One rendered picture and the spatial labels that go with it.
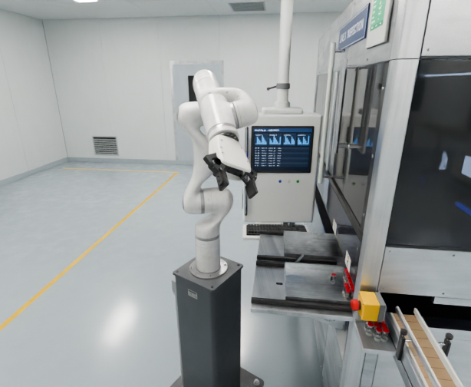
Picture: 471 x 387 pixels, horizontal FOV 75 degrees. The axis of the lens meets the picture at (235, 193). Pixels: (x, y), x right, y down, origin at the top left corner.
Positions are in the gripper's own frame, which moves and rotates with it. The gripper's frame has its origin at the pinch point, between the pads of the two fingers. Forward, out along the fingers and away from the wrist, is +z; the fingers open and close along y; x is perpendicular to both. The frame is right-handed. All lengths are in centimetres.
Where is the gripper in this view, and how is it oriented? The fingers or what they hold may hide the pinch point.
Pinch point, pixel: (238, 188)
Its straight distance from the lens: 74.1
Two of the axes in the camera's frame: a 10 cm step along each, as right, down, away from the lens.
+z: 2.3, 8.0, -5.5
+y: -7.6, -2.0, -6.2
